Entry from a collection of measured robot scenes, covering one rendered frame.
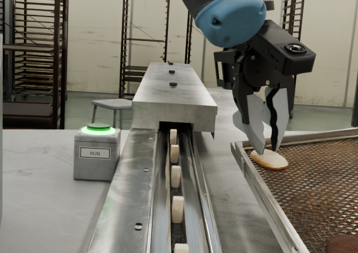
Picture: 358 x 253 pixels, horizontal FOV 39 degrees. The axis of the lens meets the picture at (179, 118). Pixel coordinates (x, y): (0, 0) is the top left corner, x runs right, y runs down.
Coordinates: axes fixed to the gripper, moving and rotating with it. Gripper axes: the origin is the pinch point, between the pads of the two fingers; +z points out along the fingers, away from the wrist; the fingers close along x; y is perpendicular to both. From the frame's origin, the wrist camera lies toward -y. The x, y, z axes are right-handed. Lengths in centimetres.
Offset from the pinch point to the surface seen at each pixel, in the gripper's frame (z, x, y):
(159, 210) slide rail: 3.9, 19.1, -2.9
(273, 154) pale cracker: 1.4, -0.1, -0.4
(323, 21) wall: -3, -484, 537
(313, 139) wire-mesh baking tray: 2.2, -11.2, 4.1
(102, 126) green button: -3.6, 17.9, 21.5
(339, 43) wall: 33, -503, 529
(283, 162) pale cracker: 1.7, 0.9, -4.1
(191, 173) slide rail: 4.7, 7.9, 10.7
